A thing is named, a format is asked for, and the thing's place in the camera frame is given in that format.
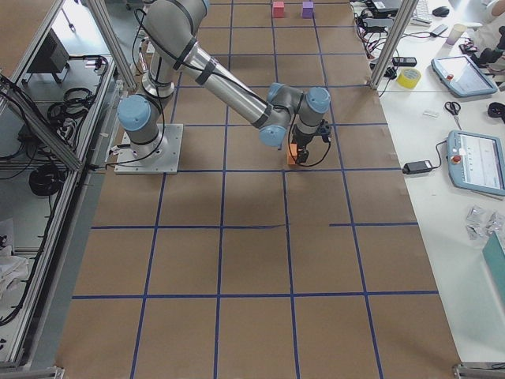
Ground orange foam cube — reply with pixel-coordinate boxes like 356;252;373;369
286;143;298;166

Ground black power adapter brick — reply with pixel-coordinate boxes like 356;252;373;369
402;159;434;175

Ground yellow tape roll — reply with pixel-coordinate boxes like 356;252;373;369
397;67;421;89

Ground black handheld remote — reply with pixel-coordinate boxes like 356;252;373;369
391;57;417;67

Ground purple foam cube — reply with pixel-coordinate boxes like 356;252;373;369
301;1;314;19

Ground pink foam cube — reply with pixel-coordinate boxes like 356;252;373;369
271;1;285;18

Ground brown paper table mat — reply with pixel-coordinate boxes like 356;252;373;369
56;1;458;378

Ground far blue teach pendant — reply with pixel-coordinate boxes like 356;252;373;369
431;55;498;98

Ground blue teach pendant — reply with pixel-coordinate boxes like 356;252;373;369
431;55;498;98
447;130;504;197

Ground near blue teach pendant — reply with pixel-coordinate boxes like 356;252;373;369
447;130;504;197

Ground black computer mouse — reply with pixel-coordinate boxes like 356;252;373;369
432;6;450;18

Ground pale purple plastic cup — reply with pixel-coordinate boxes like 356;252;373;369
445;23;467;46

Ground clear plastic parts bags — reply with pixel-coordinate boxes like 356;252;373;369
465;205;504;242

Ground teal box corner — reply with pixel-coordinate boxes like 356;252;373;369
482;232;505;304

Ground black box on shelf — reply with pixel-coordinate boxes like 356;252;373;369
27;28;69;84

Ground black handled scissors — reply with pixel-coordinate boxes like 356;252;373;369
444;101;462;130

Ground aluminium frame post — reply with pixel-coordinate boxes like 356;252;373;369
369;0;418;90

